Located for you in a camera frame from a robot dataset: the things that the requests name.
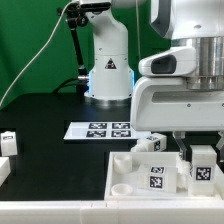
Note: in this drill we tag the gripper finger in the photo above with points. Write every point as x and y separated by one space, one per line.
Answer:
181 145
220 144

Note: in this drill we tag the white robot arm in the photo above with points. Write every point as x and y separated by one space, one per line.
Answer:
181 89

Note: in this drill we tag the white square tabletop tray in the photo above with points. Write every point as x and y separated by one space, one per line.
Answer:
121 182

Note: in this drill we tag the white fiducial marker sheet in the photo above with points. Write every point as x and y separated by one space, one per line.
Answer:
103 130

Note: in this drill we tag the white left fence block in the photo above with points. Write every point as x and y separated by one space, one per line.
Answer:
4 169

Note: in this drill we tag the white front fence wall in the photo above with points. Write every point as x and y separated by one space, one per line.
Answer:
112 212

